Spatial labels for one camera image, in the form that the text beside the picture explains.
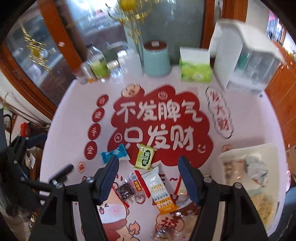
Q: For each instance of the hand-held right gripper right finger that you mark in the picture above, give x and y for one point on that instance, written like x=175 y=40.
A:
x=188 y=180

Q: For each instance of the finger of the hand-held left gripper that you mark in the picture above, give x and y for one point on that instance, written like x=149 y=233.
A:
x=64 y=170
x=35 y=140

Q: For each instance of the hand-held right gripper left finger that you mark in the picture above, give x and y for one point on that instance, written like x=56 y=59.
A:
x=108 y=180

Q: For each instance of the white and orange snack packet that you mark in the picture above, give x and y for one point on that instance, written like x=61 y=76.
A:
x=157 y=192

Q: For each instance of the clear bag of white candies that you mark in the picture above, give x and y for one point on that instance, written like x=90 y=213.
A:
x=231 y=169

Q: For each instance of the white and grey snack packet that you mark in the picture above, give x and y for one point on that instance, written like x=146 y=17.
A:
x=254 y=166

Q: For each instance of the clear bag of yellow puffs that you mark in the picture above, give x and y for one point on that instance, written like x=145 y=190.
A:
x=263 y=208

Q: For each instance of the white plastic bin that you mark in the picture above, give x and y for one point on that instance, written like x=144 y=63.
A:
x=272 y=153

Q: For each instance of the red container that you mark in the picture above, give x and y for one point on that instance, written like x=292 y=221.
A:
x=24 y=128

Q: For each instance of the clear packet of brown nuts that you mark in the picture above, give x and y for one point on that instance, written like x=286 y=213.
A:
x=126 y=191

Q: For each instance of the small blue snack packet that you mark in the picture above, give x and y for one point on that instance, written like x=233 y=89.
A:
x=114 y=153

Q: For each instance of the small green snack packet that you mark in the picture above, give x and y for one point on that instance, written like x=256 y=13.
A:
x=144 y=158

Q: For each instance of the small glass with orange liquid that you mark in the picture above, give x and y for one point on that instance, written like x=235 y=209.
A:
x=89 y=77

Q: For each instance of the small gold door ornament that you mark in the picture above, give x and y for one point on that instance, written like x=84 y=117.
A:
x=35 y=52

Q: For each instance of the clear bottle with green label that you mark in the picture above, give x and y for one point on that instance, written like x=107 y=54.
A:
x=99 y=67

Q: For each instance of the blue printed chair cover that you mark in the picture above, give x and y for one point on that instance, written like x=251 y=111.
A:
x=290 y=204

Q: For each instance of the glass jar with white lid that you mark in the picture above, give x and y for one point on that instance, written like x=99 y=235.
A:
x=114 y=69

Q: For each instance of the green tissue box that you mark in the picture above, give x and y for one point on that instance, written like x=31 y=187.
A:
x=196 y=71

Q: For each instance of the small white bottle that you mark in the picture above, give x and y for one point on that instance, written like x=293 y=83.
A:
x=121 y=58

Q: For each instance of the teal canister with brown lid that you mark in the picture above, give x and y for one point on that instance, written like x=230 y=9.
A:
x=156 y=62

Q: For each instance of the white countertop storage cabinet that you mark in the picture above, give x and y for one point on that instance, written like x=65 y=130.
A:
x=249 y=69

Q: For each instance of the wood framed glass sliding door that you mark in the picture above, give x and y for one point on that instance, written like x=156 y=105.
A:
x=92 y=23

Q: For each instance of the large gold door ornament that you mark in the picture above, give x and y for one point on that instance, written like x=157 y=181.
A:
x=129 y=7

